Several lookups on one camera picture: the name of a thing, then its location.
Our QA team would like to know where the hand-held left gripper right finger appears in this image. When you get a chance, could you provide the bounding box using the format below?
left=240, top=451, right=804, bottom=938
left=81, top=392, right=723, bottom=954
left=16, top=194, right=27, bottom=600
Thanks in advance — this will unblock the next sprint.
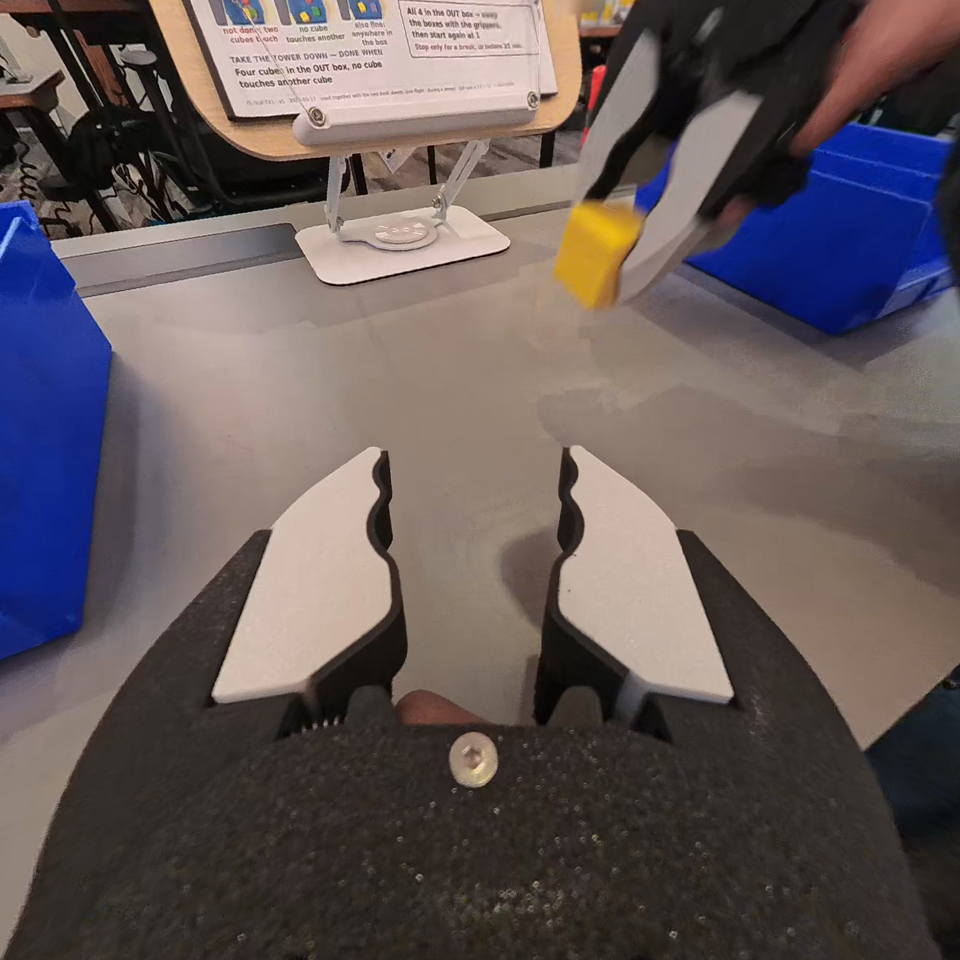
left=534, top=445, right=735, bottom=725

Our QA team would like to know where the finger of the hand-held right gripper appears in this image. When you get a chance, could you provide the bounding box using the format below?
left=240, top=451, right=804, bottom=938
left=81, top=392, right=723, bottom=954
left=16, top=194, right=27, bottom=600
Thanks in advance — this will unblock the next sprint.
left=616, top=90, right=766, bottom=303
left=576, top=30, right=663, bottom=205

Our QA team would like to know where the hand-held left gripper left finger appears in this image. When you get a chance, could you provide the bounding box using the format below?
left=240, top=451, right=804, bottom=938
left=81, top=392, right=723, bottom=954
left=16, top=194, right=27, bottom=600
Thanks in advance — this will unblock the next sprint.
left=212, top=447, right=408, bottom=721

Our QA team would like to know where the yellow cube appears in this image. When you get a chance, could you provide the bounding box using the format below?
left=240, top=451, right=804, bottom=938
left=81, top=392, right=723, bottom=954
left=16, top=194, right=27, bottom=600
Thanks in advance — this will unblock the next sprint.
left=553, top=201, right=645, bottom=310

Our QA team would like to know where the blue plastic bin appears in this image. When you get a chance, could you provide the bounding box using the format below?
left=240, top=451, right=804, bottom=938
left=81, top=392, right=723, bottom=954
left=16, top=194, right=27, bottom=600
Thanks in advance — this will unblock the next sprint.
left=637, top=123, right=960, bottom=335
left=0, top=201, right=114, bottom=661

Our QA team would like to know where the person's right hand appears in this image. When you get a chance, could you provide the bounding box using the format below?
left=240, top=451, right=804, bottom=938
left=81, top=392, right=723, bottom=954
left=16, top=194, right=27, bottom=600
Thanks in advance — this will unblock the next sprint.
left=793, top=0, right=960, bottom=156

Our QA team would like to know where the printed instruction sheet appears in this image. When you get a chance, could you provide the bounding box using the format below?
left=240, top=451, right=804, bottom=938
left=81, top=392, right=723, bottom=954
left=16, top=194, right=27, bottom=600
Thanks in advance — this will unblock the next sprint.
left=183, top=0, right=560, bottom=147

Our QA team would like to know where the person's leg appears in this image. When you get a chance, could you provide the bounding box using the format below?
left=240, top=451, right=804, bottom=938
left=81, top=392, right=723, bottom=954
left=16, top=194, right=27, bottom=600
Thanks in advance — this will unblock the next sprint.
left=862, top=667, right=960, bottom=960

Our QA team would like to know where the wooden board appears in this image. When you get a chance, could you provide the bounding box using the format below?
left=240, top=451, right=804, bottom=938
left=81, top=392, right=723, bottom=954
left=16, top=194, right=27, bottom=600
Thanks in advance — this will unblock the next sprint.
left=150, top=0, right=583, bottom=162

